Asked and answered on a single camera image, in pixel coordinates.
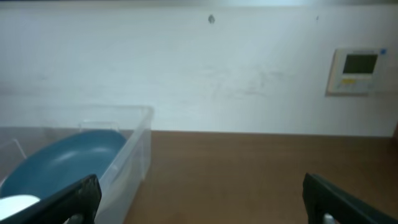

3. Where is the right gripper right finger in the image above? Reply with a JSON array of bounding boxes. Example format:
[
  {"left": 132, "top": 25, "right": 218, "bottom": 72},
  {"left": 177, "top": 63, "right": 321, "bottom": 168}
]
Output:
[{"left": 302, "top": 173, "right": 397, "bottom": 224}]

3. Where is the clear plastic storage bin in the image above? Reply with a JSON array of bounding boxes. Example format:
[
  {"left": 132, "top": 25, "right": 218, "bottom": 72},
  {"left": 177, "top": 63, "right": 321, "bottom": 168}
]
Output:
[{"left": 1, "top": 106, "right": 154, "bottom": 223}]

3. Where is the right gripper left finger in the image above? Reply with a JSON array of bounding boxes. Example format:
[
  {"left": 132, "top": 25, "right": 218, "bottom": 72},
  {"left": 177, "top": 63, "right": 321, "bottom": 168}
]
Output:
[{"left": 1, "top": 174, "right": 102, "bottom": 224}]

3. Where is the blue bowl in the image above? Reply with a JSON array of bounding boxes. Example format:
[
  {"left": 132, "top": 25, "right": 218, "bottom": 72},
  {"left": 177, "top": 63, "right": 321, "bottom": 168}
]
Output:
[{"left": 1, "top": 130, "right": 126, "bottom": 199}]

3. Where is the white wall control panel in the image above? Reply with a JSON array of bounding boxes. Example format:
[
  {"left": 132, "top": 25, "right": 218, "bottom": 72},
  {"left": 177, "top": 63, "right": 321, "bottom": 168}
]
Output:
[{"left": 326, "top": 48, "right": 387, "bottom": 96}]

